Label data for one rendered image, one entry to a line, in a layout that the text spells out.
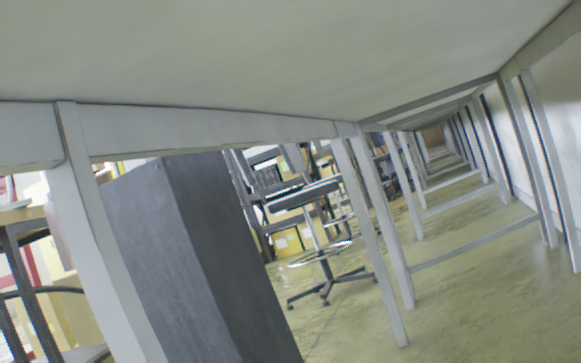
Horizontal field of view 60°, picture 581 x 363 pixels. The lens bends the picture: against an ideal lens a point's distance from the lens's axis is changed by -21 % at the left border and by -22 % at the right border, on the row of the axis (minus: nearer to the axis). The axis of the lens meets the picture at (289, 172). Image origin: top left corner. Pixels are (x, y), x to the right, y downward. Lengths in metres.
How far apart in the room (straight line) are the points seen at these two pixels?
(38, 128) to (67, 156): 0.05
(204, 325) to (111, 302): 0.62
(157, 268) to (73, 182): 0.65
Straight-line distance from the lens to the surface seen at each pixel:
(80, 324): 3.18
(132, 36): 0.49
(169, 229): 1.14
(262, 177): 6.79
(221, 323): 1.15
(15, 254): 2.09
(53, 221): 1.66
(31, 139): 0.52
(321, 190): 3.53
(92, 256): 0.56
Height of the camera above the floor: 0.72
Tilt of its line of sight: 1 degrees up
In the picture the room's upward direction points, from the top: 20 degrees counter-clockwise
